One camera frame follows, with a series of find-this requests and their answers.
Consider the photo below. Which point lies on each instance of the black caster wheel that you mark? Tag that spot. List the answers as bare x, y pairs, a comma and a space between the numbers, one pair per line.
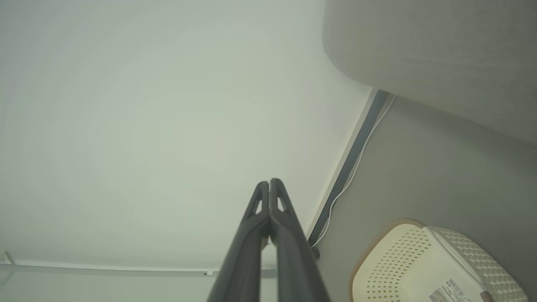
316, 253

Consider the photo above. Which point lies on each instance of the white barcode label sticker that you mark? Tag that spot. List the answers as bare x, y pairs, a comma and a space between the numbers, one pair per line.
451, 291

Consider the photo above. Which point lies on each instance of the grey partition corner post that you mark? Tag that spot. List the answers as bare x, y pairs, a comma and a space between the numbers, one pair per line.
126, 269

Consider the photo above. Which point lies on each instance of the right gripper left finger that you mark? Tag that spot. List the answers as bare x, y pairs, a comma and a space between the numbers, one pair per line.
245, 251

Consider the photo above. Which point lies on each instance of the black baseboard strip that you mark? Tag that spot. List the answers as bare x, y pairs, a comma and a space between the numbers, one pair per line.
352, 159

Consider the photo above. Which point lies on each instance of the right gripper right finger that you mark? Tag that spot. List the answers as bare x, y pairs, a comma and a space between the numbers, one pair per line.
291, 256

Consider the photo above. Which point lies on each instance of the beige perforated laundry basket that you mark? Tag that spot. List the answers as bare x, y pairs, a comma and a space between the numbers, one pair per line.
402, 268

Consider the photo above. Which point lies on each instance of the grey fabric sofa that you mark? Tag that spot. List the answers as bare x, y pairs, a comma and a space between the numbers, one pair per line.
440, 54

